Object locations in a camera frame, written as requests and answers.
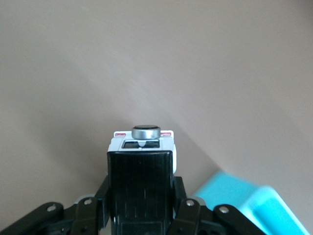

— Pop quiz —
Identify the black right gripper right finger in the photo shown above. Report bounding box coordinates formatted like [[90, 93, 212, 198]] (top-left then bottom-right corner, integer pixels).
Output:
[[171, 175, 265, 235]]

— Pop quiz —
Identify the white toy jeep black roof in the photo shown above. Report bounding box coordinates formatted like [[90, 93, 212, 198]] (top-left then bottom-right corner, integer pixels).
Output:
[[107, 124, 178, 235]]

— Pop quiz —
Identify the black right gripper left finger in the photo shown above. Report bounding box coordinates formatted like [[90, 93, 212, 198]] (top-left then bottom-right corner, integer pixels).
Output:
[[0, 175, 110, 235]]

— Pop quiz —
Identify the turquoise plastic bin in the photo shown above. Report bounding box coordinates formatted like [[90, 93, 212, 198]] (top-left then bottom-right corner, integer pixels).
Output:
[[192, 170, 311, 235]]

